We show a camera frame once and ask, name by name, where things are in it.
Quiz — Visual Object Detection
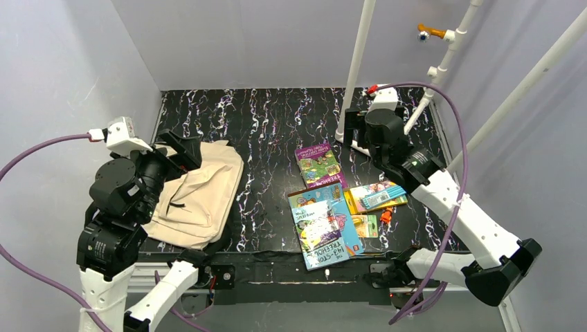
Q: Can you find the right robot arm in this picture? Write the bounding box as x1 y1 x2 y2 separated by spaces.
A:
343 109 542 306

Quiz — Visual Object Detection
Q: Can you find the white pvc pipe frame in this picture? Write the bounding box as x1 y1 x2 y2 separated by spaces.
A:
335 1 586 156

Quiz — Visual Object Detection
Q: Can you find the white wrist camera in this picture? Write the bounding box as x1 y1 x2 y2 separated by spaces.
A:
105 116 153 157
367 85 399 112

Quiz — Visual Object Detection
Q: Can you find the light blue cartoon notebook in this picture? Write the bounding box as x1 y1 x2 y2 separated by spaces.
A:
287 181 365 256

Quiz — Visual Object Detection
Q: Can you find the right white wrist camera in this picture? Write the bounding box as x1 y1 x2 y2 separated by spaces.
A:
367 85 399 112

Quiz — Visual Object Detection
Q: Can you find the yellow crayon pack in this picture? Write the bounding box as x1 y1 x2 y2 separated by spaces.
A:
344 181 408 214

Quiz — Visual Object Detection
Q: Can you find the purple treehouse book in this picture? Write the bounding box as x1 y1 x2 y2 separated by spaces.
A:
295 143 348 188

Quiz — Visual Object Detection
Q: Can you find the yellow item blister pack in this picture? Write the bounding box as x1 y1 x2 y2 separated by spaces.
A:
351 214 379 238

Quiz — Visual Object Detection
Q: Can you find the beige canvas student bag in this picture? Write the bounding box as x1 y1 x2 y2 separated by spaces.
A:
143 140 244 250

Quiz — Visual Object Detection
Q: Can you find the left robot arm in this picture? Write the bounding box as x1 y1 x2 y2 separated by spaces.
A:
76 130 206 331

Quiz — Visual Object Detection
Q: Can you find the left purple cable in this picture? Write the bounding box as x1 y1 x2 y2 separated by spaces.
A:
0 133 114 332

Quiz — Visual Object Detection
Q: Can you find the orange small toy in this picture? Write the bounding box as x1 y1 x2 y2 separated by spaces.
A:
379 207 393 224

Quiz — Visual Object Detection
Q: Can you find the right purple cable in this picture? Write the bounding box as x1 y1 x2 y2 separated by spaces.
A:
370 81 469 326

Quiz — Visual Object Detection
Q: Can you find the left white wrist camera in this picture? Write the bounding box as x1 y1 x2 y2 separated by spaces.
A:
105 116 153 157

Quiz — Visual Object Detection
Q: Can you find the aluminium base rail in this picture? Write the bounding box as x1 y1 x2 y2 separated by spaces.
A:
127 262 213 294

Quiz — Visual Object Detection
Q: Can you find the blue 143-storey treehouse book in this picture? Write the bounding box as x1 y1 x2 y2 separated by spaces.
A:
292 201 350 270

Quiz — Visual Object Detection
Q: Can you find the purple cable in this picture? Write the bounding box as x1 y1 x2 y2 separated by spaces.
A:
0 133 114 332
370 81 469 326

